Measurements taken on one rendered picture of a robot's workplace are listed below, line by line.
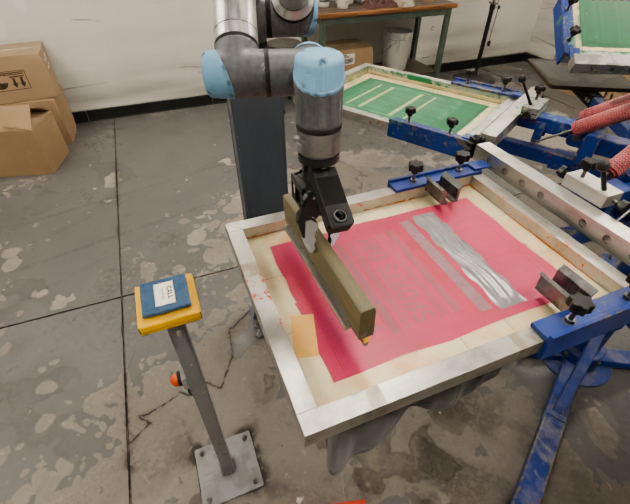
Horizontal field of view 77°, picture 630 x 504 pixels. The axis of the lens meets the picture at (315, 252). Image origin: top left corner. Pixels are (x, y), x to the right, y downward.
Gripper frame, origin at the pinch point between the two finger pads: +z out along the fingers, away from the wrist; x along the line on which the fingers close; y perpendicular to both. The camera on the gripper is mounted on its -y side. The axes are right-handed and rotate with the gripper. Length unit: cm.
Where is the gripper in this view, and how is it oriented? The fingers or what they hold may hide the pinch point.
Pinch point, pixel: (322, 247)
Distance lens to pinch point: 78.9
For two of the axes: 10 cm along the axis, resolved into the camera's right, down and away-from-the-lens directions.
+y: -3.7, -6.1, 7.0
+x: -9.3, 2.4, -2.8
